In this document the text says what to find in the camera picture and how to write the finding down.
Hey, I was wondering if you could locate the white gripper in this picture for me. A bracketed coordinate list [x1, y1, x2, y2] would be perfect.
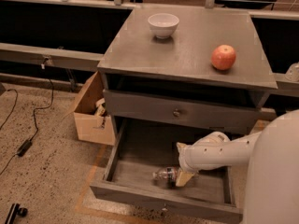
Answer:
[176, 132, 230, 188]

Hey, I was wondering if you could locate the clear plastic water bottle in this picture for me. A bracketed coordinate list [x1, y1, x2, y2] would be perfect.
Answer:
[152, 167, 178, 183]

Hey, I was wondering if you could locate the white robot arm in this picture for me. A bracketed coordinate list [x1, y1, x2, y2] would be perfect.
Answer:
[176, 110, 299, 224]

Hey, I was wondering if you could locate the open grey lower drawer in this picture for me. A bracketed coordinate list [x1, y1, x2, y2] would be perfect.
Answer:
[91, 119, 242, 224]

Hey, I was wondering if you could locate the round metal drawer knob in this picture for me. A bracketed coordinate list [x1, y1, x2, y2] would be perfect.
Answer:
[173, 109, 181, 117]

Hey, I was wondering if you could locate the closed grey upper drawer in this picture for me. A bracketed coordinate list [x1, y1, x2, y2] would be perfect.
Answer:
[104, 90, 261, 134]

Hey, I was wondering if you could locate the grey wooden drawer cabinet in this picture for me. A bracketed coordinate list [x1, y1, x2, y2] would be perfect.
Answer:
[97, 3, 279, 147]

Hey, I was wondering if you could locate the open cardboard box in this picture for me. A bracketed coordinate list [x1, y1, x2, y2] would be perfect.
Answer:
[65, 72, 116, 146]

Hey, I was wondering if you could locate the red apple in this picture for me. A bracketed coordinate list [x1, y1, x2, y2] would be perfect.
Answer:
[211, 45, 236, 71]

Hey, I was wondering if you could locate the white ceramic bowl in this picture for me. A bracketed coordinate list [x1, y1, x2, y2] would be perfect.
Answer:
[148, 13, 179, 39]

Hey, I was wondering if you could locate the black clamp on floor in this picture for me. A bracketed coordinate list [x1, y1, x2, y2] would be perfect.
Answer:
[5, 203, 28, 224]

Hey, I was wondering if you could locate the grey metal rail beam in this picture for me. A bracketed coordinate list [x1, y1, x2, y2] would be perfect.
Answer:
[0, 43, 103, 72]

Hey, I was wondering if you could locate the black power adapter with cable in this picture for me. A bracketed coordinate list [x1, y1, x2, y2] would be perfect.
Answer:
[0, 80, 54, 175]

